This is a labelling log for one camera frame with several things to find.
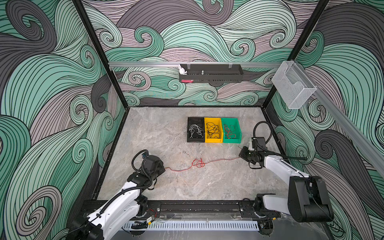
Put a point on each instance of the green plastic bin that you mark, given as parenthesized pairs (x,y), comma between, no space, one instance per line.
(231,130)

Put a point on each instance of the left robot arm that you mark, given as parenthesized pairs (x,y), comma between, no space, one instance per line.
(128,203)

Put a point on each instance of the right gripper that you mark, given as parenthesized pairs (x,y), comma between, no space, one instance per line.
(242,154)

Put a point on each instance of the aluminium wall rail back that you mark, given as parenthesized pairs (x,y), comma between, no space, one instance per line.
(166,64)

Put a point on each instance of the black wall shelf tray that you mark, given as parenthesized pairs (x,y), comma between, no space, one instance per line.
(215,75)

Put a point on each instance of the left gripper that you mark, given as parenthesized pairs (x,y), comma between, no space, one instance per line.
(161,169)

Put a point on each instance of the clear acrylic wall holder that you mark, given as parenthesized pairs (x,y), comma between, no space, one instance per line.
(293,84)

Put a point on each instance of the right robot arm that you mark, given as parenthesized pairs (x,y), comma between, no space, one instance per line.
(308,199)

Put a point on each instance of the aluminium wall rail right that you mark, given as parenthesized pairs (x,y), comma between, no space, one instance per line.
(354,95)

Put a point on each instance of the black plastic bin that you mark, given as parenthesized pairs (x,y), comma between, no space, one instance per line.
(195,130)

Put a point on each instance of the white rabbit figurine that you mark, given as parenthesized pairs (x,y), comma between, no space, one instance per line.
(182,71)

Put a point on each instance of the aluminium wall rail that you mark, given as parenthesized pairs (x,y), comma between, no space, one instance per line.
(354,95)
(166,64)

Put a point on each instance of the white slotted cable duct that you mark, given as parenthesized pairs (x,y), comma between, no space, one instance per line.
(251,226)

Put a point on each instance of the yellow plastic bin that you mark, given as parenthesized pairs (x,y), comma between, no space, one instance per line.
(213,130)

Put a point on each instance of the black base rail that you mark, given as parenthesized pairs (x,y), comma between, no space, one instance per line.
(198,207)

